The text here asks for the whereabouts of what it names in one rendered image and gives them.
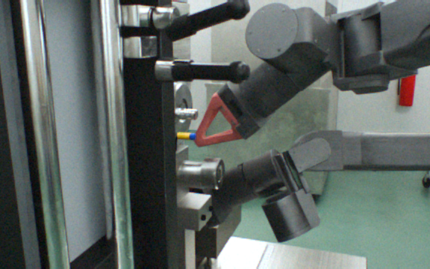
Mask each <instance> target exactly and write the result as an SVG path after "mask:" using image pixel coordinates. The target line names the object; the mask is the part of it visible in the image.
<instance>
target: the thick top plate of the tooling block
mask: <svg viewBox="0 0 430 269"><path fill-rule="evenodd" d="M240 223H241V205H239V206H238V207H235V208H234V209H233V210H232V211H231V213H230V215H229V216H228V217H227V218H226V220H225V221H224V223H221V224H219V225H217V226H214V227H212V228H209V227H208V225H207V224H205V225H204V226H203V227H202V228H201V229H200V231H195V256H203V257H207V258H212V259H217V258H218V256H219V254H220V253H221V252H222V250H223V248H224V247H225V246H226V244H227V243H228V241H229V239H230V238H231V236H232V235H233V234H234V231H235V230H236V228H237V227H238V226H239V224H240Z"/></svg>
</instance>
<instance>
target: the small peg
mask: <svg viewBox="0 0 430 269"><path fill-rule="evenodd" d="M175 115H176V118H177V119H183V120H185V119H187V120H190V119H192V120H196V119H197V118H198V115H199V112H198V111H197V110H191V109H187V110H186V109H180V108H178V109H177V110H176V112H175Z"/></svg>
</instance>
